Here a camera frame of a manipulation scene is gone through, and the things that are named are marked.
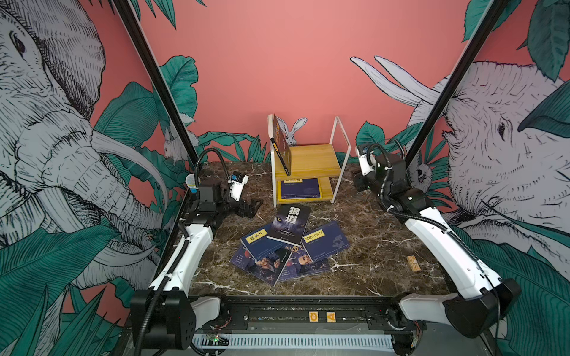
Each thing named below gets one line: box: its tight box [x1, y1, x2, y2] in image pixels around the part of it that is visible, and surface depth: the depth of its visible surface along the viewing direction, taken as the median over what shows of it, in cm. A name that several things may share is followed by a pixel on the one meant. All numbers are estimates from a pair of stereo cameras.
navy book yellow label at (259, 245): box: [240, 226, 286, 262], surface depth 90 cm
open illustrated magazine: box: [230, 245, 332, 288], surface depth 86 cm
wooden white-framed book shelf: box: [267, 114, 352, 208], surface depth 102 cm
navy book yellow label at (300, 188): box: [280, 178, 321, 200], surface depth 106 cm
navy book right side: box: [301, 220, 352, 264], surface depth 93 cm
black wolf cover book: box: [265, 203, 311, 246], surface depth 95 cm
